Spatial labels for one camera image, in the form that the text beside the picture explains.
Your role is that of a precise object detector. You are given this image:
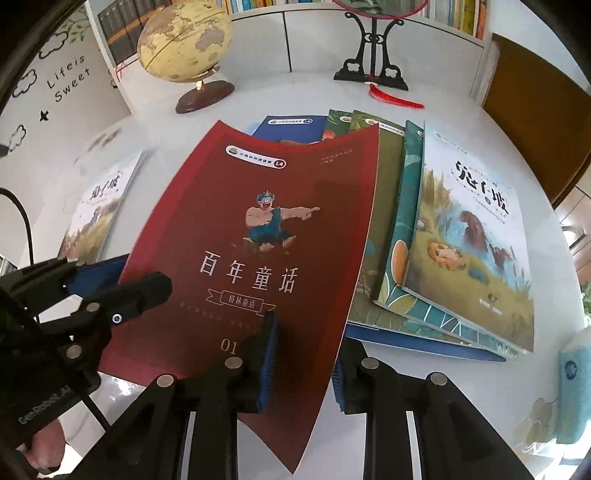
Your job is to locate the rabbit hill picture book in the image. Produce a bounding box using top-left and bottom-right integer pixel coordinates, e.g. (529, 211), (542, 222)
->
(57, 151), (143, 264)

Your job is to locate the teal green insect book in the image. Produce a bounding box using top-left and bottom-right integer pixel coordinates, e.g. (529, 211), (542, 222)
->
(375, 121), (519, 358)

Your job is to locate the red fairy tale book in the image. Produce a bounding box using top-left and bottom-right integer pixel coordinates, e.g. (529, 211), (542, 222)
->
(100, 122), (380, 471)

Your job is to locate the white bookshelf with books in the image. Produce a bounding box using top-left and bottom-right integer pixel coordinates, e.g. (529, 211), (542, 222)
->
(84, 1), (486, 112)

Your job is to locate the person's hand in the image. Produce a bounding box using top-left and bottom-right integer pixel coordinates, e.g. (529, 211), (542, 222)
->
(17, 419), (66, 473)

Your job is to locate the blue tissue pack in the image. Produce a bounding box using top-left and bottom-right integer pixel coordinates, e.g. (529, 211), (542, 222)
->
(556, 327), (590, 445)

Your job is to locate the olive green insect book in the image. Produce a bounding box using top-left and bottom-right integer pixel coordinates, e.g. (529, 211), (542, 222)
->
(322, 108), (463, 345)

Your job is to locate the dark blue book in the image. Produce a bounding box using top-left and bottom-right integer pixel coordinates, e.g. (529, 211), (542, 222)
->
(252, 110), (506, 362)

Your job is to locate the golden desk globe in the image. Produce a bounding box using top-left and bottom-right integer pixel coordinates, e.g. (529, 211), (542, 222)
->
(137, 1), (235, 114)

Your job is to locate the brown wooden cabinet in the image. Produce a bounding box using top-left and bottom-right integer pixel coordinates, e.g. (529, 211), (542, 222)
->
(484, 34), (590, 207)

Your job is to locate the red tassel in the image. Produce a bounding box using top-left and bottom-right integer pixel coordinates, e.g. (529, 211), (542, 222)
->
(369, 83), (425, 110)

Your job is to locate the black ornament stand with fan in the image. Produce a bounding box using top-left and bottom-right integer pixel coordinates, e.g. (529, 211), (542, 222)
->
(334, 0), (429, 91)

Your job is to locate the black cable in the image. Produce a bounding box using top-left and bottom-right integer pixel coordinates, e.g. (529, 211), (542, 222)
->
(0, 186), (36, 271)

